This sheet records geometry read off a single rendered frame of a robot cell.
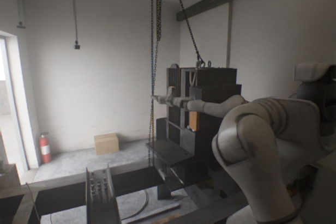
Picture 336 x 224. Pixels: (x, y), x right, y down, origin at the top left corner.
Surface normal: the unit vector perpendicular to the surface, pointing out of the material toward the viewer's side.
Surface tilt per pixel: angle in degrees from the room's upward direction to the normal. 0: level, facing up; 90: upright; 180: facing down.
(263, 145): 60
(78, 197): 90
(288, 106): 89
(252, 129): 45
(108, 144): 90
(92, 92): 90
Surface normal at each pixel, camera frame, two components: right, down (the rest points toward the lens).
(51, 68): 0.41, 0.18
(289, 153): -0.70, 0.43
